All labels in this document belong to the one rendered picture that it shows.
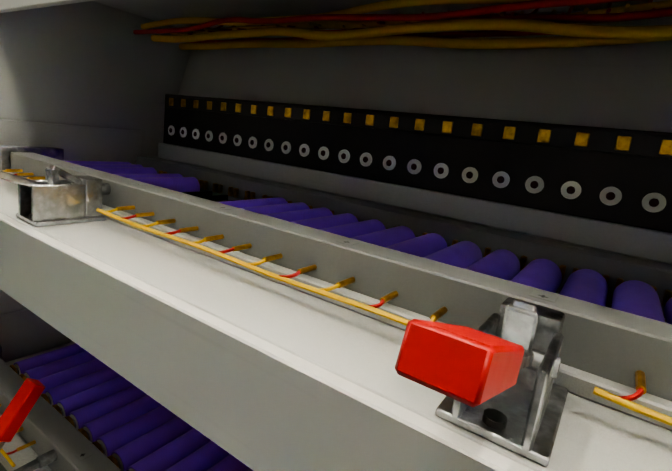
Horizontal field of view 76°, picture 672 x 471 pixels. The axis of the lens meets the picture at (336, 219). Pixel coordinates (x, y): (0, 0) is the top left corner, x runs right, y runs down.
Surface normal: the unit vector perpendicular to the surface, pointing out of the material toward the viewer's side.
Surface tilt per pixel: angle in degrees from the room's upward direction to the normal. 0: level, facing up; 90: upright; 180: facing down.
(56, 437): 17
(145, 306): 106
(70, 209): 90
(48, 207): 90
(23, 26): 90
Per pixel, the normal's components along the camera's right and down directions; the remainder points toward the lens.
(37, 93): 0.82, 0.20
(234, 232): -0.56, 0.09
